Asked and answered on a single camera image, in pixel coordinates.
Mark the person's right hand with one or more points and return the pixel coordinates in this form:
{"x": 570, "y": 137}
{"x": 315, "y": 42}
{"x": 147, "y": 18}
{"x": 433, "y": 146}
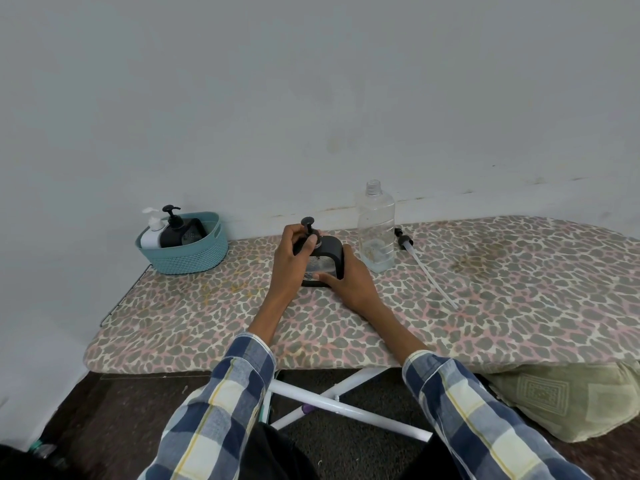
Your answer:
{"x": 355, "y": 284}

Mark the teal plastic basket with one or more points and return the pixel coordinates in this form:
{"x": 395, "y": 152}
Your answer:
{"x": 190, "y": 257}

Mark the person's right forearm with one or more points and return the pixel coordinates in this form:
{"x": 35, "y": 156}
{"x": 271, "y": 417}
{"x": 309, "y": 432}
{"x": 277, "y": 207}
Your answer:
{"x": 475, "y": 404}

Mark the person's black trousers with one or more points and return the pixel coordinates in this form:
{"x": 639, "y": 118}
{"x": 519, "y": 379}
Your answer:
{"x": 280, "y": 454}

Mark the white square dispenser bottle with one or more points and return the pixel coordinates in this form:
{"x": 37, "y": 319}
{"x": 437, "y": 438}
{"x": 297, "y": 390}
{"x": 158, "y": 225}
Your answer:
{"x": 150, "y": 237}

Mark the long-tube black pump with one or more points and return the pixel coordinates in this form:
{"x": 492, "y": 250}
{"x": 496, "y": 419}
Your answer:
{"x": 425, "y": 267}

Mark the black bag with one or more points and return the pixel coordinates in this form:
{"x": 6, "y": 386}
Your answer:
{"x": 25, "y": 464}

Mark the person's left forearm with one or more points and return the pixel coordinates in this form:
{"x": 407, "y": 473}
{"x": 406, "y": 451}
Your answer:
{"x": 215, "y": 419}

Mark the clear plastic water bottle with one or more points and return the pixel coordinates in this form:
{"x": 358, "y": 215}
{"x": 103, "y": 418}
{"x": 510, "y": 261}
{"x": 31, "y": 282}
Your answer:
{"x": 42, "y": 449}

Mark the tall clear plastic bottle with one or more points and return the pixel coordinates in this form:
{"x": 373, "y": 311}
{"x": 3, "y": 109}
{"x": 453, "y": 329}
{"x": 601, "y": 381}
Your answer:
{"x": 377, "y": 234}

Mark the person's left hand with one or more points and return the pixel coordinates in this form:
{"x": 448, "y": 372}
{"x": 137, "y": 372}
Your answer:
{"x": 290, "y": 269}

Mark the leopard print ironing board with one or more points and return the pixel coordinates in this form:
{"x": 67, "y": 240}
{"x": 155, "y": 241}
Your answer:
{"x": 500, "y": 304}

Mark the black soap dispenser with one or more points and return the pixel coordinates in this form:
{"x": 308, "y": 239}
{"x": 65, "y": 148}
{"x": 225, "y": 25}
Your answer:
{"x": 185, "y": 233}
{"x": 332, "y": 249}

